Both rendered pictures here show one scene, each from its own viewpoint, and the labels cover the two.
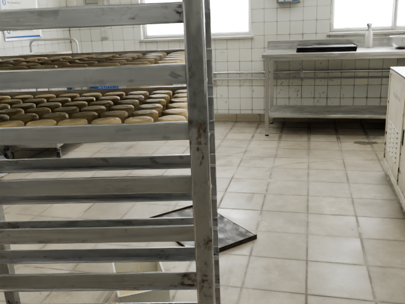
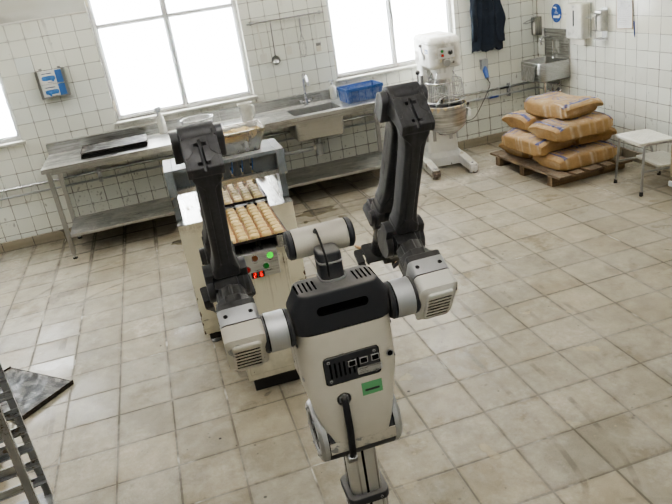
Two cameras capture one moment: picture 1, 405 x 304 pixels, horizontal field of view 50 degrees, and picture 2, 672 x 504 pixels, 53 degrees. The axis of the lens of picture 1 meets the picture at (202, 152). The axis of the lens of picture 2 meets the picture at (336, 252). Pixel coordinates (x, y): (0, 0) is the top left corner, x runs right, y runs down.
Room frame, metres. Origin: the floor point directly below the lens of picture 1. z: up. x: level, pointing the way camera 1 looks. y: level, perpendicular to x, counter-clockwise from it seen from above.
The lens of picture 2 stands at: (-1.74, -0.21, 2.10)
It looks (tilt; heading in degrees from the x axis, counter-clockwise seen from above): 22 degrees down; 333
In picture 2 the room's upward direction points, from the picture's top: 9 degrees counter-clockwise
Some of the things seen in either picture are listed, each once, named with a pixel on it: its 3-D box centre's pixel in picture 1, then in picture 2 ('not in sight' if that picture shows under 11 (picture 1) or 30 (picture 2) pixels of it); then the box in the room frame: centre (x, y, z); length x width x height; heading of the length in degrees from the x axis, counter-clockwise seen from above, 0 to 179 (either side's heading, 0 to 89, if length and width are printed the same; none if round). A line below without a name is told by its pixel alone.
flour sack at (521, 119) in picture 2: not in sight; (542, 115); (3.17, -5.24, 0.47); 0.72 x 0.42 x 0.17; 76
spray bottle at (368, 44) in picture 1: (369, 35); (160, 120); (4.95, -1.89, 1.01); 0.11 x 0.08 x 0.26; 166
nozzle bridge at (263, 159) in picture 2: not in sight; (227, 180); (2.17, -1.51, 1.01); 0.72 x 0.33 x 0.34; 75
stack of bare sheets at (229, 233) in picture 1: (200, 227); (15, 392); (2.44, 0.03, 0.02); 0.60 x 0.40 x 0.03; 32
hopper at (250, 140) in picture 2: not in sight; (219, 143); (2.17, -1.51, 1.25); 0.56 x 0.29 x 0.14; 75
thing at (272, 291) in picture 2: not in sight; (256, 292); (1.68, -1.38, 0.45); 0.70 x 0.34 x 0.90; 165
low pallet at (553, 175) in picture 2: not in sight; (556, 160); (2.93, -5.16, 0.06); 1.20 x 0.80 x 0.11; 168
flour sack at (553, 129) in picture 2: not in sight; (572, 125); (2.66, -5.08, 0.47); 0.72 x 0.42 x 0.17; 81
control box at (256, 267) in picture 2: not in sight; (255, 264); (1.33, -1.28, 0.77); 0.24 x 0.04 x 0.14; 75
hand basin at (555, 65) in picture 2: not in sight; (547, 58); (3.60, -5.77, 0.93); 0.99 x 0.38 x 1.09; 166
